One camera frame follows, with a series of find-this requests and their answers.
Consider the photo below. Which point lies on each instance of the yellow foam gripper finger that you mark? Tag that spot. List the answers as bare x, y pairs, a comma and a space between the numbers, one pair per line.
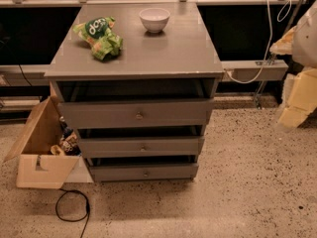
299, 98

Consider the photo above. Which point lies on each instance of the grey top drawer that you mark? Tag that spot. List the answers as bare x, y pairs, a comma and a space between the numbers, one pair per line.
131, 114

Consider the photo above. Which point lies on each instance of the grey drawer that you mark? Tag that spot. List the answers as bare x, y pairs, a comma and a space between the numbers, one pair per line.
131, 114
140, 147
141, 172

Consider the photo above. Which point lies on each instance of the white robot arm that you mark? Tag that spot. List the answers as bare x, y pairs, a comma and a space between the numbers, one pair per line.
299, 95

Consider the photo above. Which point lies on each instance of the grey bottom drawer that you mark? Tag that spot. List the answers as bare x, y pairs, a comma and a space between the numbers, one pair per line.
141, 172

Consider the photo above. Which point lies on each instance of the grey drawer cabinet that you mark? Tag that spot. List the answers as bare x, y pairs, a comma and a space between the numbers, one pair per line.
180, 63

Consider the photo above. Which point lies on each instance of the grey middle drawer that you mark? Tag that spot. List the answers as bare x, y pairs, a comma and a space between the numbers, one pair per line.
140, 147

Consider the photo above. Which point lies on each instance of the open cardboard box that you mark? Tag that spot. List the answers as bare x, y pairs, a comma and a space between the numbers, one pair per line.
38, 167

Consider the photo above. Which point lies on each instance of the metal diagonal pole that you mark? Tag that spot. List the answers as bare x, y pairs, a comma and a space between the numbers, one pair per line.
279, 48

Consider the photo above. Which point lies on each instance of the white ceramic bowl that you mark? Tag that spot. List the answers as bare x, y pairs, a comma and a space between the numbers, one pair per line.
154, 19

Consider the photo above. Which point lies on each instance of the green chip bag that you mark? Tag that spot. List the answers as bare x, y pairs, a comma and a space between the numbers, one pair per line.
98, 33

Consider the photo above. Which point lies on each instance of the items inside cardboard box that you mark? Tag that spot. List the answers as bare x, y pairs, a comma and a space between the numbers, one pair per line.
67, 145

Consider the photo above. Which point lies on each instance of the grey metal rail beam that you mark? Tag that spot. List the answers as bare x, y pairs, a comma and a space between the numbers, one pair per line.
253, 70

